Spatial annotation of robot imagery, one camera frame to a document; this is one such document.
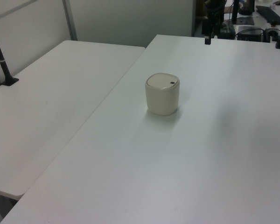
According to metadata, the black computer keyboard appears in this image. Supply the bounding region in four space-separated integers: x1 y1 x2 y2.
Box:
256 5 280 24

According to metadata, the black camera stand pole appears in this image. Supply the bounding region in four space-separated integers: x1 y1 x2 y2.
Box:
0 20 20 86

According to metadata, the beige plastic trash bin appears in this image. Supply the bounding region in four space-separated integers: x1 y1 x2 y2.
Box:
144 72 181 117

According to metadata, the beige trash bin lid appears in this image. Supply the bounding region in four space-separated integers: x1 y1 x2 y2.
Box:
146 73 179 91

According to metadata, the white side table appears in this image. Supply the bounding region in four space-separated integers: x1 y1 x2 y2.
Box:
0 40 147 197

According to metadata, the black Franka gripper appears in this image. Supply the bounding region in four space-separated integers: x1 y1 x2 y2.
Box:
202 15 223 45

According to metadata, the black monitor stand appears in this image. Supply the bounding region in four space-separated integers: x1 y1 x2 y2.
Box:
231 0 255 26

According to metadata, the grey partition frame post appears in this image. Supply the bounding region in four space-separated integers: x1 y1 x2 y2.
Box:
62 0 78 42

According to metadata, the green and black device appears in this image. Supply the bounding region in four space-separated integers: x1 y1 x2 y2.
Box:
220 21 236 39

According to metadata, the black electronics box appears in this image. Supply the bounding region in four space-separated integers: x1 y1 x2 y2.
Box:
235 25 265 42

